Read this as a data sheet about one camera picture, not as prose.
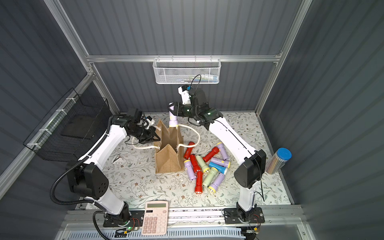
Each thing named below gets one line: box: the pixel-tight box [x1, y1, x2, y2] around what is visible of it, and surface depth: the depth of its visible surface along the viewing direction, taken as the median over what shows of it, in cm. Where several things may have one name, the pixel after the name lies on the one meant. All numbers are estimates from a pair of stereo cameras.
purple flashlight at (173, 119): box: [169, 102, 179, 128], surface depth 73 cm
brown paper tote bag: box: [154, 119, 185, 174], surface depth 88 cm
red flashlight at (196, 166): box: [190, 154, 201, 173], surface depth 92 cm
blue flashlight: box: [208, 161, 228, 175], surface depth 89 cm
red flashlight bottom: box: [194, 171, 203, 194], surface depth 84 cm
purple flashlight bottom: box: [208, 172, 225, 193], surface depth 85 cm
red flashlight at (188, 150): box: [183, 141, 195, 160], surface depth 96 cm
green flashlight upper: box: [196, 154, 211, 173], surface depth 91 cm
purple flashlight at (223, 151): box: [217, 142, 229, 161], surface depth 98 cm
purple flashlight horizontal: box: [211, 157, 231, 168], surface depth 92 cm
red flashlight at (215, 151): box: [202, 146, 220, 163], surface depth 97 cm
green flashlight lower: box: [202, 167, 218, 188], surface depth 86 cm
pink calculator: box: [141, 200, 169, 236], surface depth 74 cm
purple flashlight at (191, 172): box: [184, 159, 196, 181], surface depth 89 cm
